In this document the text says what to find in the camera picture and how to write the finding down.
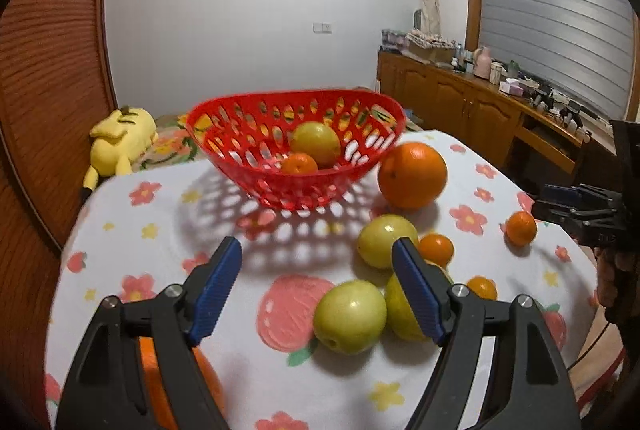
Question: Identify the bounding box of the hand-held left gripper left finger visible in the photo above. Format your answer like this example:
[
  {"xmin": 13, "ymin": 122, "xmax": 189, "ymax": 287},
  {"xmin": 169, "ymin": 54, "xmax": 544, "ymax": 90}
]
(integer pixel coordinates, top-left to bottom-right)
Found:
[{"xmin": 54, "ymin": 236, "xmax": 243, "ymax": 430}]

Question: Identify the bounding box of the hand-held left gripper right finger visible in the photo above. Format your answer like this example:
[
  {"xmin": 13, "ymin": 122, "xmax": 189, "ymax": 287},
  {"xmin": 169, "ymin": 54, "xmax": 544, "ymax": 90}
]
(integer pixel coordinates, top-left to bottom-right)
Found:
[{"xmin": 391, "ymin": 237, "xmax": 583, "ymax": 430}]

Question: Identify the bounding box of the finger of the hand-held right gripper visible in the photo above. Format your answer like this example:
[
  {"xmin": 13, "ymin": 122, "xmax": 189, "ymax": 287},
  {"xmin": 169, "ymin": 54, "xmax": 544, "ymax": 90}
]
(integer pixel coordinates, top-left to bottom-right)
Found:
[
  {"xmin": 545, "ymin": 184, "xmax": 623, "ymax": 213},
  {"xmin": 531, "ymin": 200, "xmax": 623, "ymax": 247}
]

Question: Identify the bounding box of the green apple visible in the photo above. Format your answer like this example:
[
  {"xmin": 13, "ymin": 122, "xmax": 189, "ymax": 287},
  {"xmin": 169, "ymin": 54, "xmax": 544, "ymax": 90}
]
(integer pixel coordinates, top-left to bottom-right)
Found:
[
  {"xmin": 357, "ymin": 214, "xmax": 420, "ymax": 269},
  {"xmin": 313, "ymin": 280, "xmax": 388, "ymax": 355},
  {"xmin": 384, "ymin": 262, "xmax": 453, "ymax": 342},
  {"xmin": 290, "ymin": 121, "xmax": 342, "ymax": 169}
]

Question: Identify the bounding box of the small tangerine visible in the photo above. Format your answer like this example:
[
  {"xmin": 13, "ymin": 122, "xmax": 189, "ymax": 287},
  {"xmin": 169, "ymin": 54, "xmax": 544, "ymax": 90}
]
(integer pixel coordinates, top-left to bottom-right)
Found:
[
  {"xmin": 280, "ymin": 152, "xmax": 319, "ymax": 175},
  {"xmin": 418, "ymin": 233, "xmax": 455, "ymax": 269},
  {"xmin": 466, "ymin": 276, "xmax": 499, "ymax": 301},
  {"xmin": 505, "ymin": 211, "xmax": 538, "ymax": 247}
]

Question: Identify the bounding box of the large orange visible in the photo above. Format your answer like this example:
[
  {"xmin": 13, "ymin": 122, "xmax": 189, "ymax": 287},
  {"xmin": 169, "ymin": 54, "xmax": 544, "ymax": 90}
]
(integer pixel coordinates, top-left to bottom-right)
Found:
[
  {"xmin": 377, "ymin": 142, "xmax": 448, "ymax": 211},
  {"xmin": 137, "ymin": 337, "xmax": 226, "ymax": 430}
]

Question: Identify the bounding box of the red plastic basket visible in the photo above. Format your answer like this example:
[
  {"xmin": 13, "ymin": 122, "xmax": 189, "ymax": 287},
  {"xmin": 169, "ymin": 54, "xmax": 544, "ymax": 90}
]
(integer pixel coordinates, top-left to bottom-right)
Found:
[{"xmin": 186, "ymin": 88, "xmax": 407, "ymax": 211}]

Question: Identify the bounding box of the person's right hand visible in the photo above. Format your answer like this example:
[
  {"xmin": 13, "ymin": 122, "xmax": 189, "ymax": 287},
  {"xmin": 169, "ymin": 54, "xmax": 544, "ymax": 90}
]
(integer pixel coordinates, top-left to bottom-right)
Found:
[{"xmin": 597, "ymin": 249, "xmax": 640, "ymax": 326}]

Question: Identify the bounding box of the white floral tablecloth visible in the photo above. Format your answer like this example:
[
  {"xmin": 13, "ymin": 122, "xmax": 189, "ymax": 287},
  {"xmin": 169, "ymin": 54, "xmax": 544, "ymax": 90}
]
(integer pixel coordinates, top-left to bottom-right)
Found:
[{"xmin": 45, "ymin": 130, "xmax": 601, "ymax": 430}]

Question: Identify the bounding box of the clutter of small household items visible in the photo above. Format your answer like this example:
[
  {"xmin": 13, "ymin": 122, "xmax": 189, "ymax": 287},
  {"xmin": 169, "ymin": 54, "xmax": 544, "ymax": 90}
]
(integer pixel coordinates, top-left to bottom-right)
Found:
[{"xmin": 381, "ymin": 28, "xmax": 611, "ymax": 141}]

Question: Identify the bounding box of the pink kettle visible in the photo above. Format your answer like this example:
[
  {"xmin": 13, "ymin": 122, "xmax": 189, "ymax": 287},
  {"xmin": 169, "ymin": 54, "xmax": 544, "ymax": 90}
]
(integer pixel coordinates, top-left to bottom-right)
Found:
[{"xmin": 472, "ymin": 47, "xmax": 493, "ymax": 79}]

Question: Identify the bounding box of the wooden sideboard cabinet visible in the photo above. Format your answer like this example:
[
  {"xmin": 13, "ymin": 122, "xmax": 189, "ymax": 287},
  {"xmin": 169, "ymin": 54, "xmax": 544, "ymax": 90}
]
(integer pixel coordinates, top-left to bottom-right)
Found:
[{"xmin": 376, "ymin": 50, "xmax": 616, "ymax": 175}]

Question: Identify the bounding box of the grey window blind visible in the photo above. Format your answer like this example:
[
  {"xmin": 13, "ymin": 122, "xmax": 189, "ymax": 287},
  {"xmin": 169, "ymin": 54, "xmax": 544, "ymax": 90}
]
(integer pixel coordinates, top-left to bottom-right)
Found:
[{"xmin": 477, "ymin": 0, "xmax": 636, "ymax": 118}]

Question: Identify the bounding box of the yellow plush toy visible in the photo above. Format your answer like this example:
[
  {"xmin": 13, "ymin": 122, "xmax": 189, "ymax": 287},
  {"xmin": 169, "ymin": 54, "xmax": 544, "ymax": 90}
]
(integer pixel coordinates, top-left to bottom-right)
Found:
[{"xmin": 81, "ymin": 106, "xmax": 160, "ymax": 201}]

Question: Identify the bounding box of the wooden slatted wardrobe door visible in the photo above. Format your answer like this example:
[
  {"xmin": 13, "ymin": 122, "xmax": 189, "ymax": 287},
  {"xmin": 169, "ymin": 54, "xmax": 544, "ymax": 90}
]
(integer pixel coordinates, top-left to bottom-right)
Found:
[{"xmin": 0, "ymin": 0, "xmax": 118, "ymax": 411}]

